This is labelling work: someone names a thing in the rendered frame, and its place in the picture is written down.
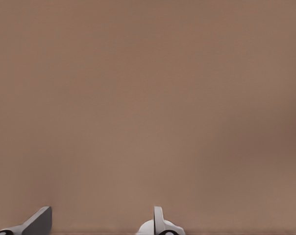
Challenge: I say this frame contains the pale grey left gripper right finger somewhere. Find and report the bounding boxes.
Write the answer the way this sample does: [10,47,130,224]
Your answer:
[137,206,185,235]

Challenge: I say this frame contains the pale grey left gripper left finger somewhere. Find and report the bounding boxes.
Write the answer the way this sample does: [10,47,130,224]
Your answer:
[0,206,52,235]

